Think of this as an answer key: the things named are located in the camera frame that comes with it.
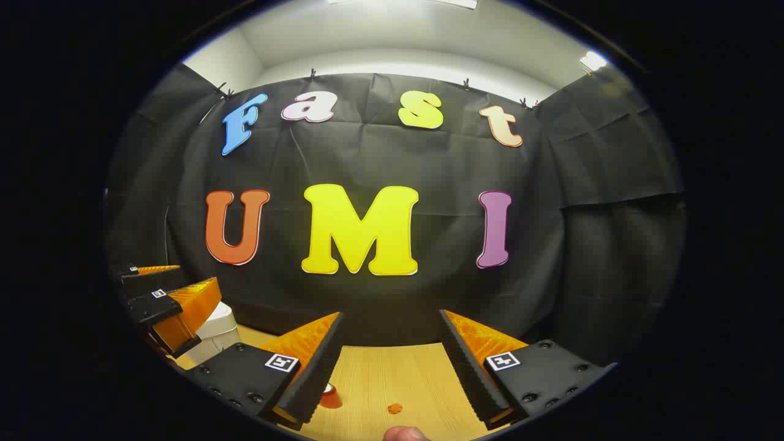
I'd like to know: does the black backdrop cloth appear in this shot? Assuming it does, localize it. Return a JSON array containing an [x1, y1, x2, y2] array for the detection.
[[104, 61, 687, 368]]

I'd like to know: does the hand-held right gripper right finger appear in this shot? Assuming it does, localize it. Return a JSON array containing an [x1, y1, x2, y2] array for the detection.
[[438, 309, 616, 431]]

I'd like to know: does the white desktop garbage bin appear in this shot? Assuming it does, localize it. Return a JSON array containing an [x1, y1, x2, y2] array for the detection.
[[183, 300, 243, 368]]

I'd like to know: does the wooden desktop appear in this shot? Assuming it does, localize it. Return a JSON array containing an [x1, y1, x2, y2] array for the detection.
[[175, 323, 509, 441]]

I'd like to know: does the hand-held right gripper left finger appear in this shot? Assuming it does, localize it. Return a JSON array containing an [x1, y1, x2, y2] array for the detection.
[[184, 311, 345, 431]]

